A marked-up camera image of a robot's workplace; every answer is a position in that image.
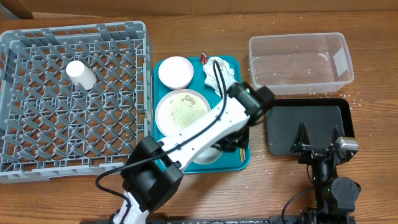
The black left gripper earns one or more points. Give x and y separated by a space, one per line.
242 142

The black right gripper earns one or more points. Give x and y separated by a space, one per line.
300 144

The grey metal bowl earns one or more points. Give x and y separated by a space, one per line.
208 156

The white napkin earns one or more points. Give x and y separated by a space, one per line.
214 81

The white plate with rice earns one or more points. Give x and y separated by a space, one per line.
179 109

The red snack wrapper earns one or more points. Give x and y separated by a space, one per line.
203 59

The small pink plate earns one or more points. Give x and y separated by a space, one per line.
176 72

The white plastic cup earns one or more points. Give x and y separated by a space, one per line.
80 74

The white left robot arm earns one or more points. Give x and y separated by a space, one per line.
154 170

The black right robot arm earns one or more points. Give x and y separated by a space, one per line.
335 196

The grey dishwasher rack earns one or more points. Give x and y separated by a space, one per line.
50 127

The black tray bin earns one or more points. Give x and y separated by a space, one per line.
318 115

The teal plastic tray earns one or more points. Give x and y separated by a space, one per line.
229 161

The clear plastic bin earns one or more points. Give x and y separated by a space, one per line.
295 64

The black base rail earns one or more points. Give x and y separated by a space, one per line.
276 219

